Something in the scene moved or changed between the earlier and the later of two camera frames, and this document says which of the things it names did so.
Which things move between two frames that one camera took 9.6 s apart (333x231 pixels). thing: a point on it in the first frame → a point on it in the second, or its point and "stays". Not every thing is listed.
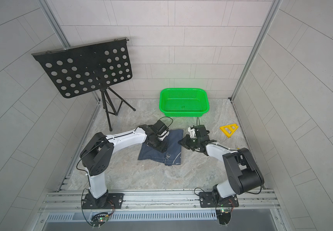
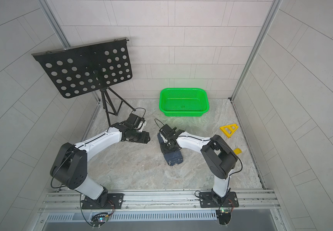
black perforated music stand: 82,69 stays
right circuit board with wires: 224,215 stays
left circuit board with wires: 100,218 stays
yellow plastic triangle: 229,130 stays
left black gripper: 163,147 → 145,138
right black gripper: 186,140 → 165,149
